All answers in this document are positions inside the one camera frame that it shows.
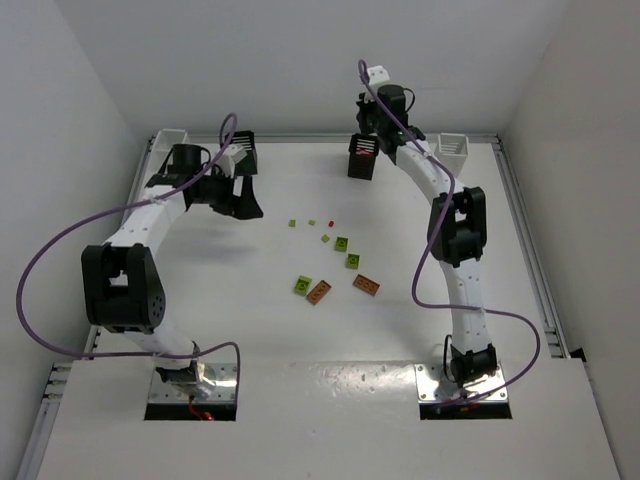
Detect lime rounded lego brick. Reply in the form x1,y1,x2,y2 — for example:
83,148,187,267
293,275,313,296

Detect lime square lego brick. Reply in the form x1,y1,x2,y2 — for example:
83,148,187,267
335,237,348,252

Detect tan thin lego plate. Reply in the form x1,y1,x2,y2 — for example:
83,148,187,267
306,280,332,305

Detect lime lego brick mid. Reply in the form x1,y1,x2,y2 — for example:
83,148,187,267
346,253,360,269

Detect brown long lego plate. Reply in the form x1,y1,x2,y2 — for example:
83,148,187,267
353,274,380,296

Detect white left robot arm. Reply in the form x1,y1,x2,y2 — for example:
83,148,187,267
81,143,263,384

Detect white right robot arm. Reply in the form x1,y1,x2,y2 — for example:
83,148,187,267
357,84,497,387

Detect black bin right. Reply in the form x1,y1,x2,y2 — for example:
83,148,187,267
347,133,379,181

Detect black bin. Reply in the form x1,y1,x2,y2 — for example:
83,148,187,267
232,130,258,176
347,133,379,181

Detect black bin left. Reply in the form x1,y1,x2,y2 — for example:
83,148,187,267
232,130,258,176

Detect white bin far left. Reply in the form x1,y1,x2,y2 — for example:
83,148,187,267
149,129,189,164

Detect white bin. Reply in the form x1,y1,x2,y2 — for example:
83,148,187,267
435,133,469,177
149,129,189,164

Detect white bin far right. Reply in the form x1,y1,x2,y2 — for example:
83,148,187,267
435,133,469,177

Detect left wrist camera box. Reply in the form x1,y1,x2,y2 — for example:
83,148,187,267
215,144,247,178

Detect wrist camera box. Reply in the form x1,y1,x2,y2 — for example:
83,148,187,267
366,65,390,90
215,144,247,178

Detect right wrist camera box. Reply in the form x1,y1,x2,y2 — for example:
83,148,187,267
366,65,390,90

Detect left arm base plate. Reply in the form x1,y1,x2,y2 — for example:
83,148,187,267
148,362,238,404

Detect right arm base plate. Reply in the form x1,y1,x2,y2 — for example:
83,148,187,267
414,361,511,404

